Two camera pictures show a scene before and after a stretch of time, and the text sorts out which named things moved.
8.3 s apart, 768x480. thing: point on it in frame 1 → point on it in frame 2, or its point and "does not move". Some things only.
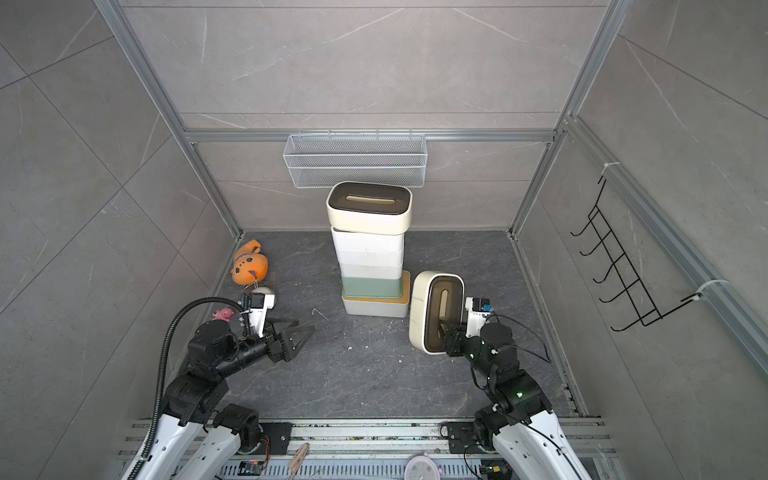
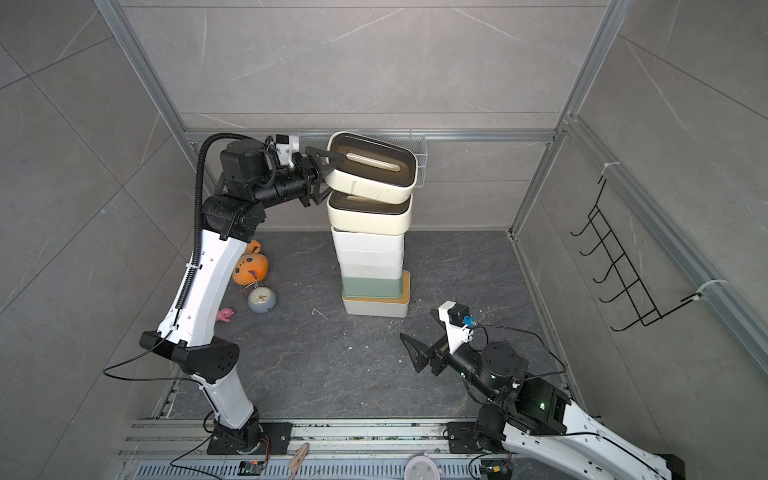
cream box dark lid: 369,208 does not move
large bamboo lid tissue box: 381,307 does not move
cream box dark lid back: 436,300 → 371,168
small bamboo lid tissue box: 366,271 does not move
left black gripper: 284,350 → 306,184
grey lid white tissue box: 351,242 does not move
